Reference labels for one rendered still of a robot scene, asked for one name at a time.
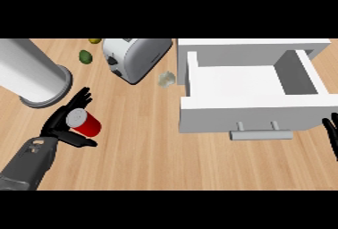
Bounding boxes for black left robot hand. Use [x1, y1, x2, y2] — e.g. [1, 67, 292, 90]
[38, 86, 98, 148]

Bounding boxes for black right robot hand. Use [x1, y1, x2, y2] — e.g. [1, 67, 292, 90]
[320, 112, 338, 162]

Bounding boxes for red can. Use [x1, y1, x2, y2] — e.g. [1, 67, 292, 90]
[64, 107, 103, 138]

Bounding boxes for white open drawer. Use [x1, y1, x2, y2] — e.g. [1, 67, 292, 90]
[178, 49, 338, 134]

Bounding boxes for grey paper towel holder base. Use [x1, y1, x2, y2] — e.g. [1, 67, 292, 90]
[19, 64, 73, 109]

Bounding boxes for green avocado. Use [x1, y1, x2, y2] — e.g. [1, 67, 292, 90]
[78, 49, 94, 64]

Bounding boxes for silver toaster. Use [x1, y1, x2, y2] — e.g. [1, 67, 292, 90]
[101, 38, 174, 86]

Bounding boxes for pale crumpled lump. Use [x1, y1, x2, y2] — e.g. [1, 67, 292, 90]
[156, 71, 177, 89]

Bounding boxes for white cabinet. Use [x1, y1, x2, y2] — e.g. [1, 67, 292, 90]
[175, 38, 332, 86]

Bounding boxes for grey drawer handle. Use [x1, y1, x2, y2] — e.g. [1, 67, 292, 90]
[228, 120, 293, 141]

